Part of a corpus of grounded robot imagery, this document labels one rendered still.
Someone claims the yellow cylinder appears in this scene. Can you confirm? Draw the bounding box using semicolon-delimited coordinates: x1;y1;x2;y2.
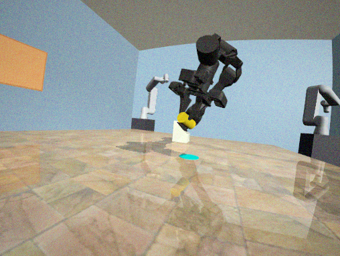
177;112;195;129

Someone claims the cyan circle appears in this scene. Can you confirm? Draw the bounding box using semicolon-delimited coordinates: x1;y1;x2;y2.
179;154;199;159

